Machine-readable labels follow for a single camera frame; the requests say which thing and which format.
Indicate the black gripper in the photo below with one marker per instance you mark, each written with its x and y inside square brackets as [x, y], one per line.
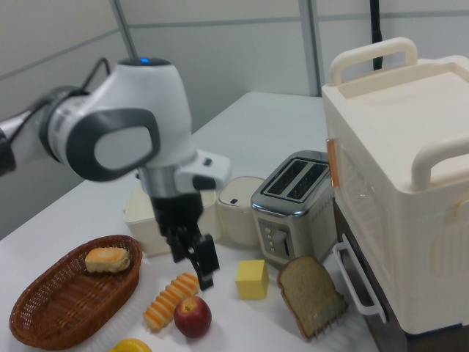
[179, 212]

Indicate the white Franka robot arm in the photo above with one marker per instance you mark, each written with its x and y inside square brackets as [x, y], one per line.
[146, 91]

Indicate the yellow cube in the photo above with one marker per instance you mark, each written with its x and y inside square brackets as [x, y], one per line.
[252, 280]

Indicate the orange striped twisted bread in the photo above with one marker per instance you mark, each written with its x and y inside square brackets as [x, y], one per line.
[170, 300]

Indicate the cream open plastic box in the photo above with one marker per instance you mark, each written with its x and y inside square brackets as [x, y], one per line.
[141, 227]

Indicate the small white lidded container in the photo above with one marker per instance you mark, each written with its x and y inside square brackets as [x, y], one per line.
[238, 212]

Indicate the red apple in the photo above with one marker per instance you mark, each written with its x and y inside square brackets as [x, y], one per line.
[192, 317]

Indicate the golden bread roll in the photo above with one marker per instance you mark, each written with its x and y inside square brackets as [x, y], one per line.
[107, 260]

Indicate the silver two-slot toaster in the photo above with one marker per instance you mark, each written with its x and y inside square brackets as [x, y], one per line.
[293, 212]

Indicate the yellow banana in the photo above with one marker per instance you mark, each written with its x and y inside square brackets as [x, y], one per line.
[130, 346]

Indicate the brown bread slice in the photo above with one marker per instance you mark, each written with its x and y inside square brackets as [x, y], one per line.
[306, 293]

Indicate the brown wicker basket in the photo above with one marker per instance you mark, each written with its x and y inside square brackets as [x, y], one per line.
[62, 304]

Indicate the cream toy oven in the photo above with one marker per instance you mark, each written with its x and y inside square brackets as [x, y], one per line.
[403, 165]

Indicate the black background pole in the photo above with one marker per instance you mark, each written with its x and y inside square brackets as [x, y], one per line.
[376, 33]

